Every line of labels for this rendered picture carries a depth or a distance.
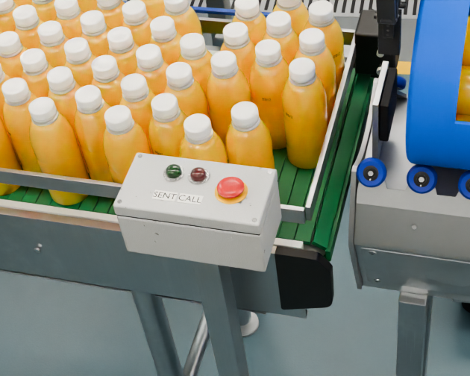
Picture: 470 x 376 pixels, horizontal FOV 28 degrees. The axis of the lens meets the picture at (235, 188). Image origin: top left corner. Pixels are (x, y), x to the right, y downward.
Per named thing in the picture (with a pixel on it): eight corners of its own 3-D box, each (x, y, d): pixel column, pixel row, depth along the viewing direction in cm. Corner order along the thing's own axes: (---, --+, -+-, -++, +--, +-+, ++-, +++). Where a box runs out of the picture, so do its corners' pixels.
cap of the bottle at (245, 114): (260, 110, 136) (259, 101, 134) (257, 129, 133) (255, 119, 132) (234, 109, 137) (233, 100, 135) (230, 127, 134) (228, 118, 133)
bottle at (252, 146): (280, 183, 149) (272, 102, 136) (274, 216, 145) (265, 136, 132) (239, 181, 151) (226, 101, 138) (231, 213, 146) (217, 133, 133)
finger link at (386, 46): (400, 12, 127) (400, 16, 127) (400, 52, 133) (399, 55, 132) (379, 10, 128) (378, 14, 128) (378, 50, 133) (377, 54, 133)
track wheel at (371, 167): (387, 160, 138) (389, 158, 140) (356, 157, 140) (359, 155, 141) (383, 190, 139) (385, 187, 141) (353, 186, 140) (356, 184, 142)
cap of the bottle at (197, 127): (206, 118, 136) (204, 109, 135) (215, 135, 133) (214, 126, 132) (180, 127, 135) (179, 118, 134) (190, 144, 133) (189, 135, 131)
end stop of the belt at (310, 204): (311, 221, 137) (310, 207, 135) (306, 220, 137) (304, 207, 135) (359, 46, 162) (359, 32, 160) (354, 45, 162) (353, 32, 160)
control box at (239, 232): (265, 273, 125) (258, 224, 118) (126, 252, 130) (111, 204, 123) (282, 216, 132) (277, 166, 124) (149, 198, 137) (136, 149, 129)
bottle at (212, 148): (225, 188, 150) (211, 107, 137) (242, 217, 146) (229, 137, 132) (185, 204, 149) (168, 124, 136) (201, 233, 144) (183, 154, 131)
